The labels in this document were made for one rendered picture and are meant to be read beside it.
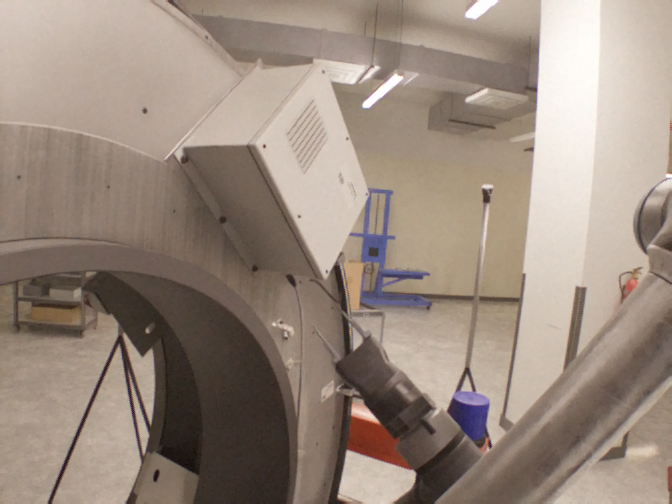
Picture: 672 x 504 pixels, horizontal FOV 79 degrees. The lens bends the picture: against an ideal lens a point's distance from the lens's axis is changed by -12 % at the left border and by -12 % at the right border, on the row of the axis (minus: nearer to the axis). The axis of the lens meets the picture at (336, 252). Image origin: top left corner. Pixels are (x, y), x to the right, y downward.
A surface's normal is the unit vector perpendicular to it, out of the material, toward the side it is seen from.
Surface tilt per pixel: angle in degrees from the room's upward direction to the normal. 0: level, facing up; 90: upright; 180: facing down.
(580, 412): 76
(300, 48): 90
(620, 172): 90
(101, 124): 90
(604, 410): 86
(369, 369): 64
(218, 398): 106
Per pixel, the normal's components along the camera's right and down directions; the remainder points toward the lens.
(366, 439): -0.48, 0.03
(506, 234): 0.18, 0.09
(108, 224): 0.87, 0.11
